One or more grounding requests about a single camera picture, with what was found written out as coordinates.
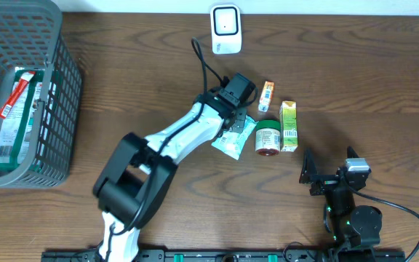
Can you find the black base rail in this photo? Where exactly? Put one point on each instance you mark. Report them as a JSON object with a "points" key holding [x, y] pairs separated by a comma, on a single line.
{"points": [[296, 255]]}

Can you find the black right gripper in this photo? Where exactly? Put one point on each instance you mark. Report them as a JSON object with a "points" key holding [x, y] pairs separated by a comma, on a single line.
{"points": [[309, 175]]}

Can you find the grey plastic mesh basket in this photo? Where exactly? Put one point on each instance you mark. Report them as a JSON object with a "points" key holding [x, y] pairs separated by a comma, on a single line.
{"points": [[31, 40]]}

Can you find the green white barcode packet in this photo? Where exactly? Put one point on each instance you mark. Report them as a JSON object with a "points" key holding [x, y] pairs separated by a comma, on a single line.
{"points": [[15, 132]]}

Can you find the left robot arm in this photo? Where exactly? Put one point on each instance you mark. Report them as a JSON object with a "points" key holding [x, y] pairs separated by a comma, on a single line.
{"points": [[136, 178]]}

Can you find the orange tissue packet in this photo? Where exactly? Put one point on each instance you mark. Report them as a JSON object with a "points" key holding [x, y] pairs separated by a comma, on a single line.
{"points": [[266, 96]]}

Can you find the green lid spice jar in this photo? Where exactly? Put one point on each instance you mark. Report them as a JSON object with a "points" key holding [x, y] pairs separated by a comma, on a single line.
{"points": [[267, 138]]}

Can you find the white barcode scanner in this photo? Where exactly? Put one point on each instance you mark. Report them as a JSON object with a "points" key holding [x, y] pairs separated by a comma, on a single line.
{"points": [[226, 29]]}

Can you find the red white snack packet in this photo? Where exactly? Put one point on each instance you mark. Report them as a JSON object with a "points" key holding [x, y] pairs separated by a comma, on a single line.
{"points": [[23, 82]]}

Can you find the white teal snack packet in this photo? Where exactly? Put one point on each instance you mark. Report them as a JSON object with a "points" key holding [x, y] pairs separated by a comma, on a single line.
{"points": [[232, 143]]}

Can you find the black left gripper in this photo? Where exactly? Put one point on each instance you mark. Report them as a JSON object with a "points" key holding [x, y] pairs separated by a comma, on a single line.
{"points": [[242, 127]]}

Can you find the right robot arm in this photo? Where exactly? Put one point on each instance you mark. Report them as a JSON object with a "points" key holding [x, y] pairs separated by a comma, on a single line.
{"points": [[356, 228]]}

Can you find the green juice carton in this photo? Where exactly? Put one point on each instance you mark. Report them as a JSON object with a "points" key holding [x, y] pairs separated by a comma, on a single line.
{"points": [[289, 130]]}

